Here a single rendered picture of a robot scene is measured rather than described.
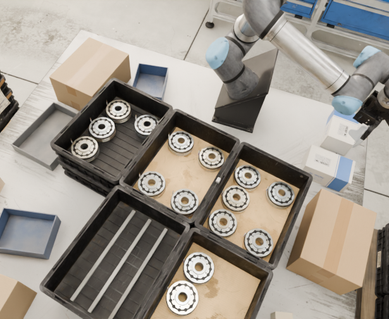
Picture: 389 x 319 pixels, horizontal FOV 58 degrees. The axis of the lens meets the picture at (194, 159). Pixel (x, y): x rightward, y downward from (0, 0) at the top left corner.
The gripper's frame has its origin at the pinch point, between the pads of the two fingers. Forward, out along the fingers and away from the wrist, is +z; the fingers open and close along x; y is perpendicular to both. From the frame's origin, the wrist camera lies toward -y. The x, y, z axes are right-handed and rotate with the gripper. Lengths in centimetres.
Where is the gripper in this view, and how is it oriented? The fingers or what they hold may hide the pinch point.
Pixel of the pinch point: (362, 134)
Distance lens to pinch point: 145.4
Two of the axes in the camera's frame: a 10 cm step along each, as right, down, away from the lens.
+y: -8.0, -5.6, 2.1
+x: -6.0, 7.1, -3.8
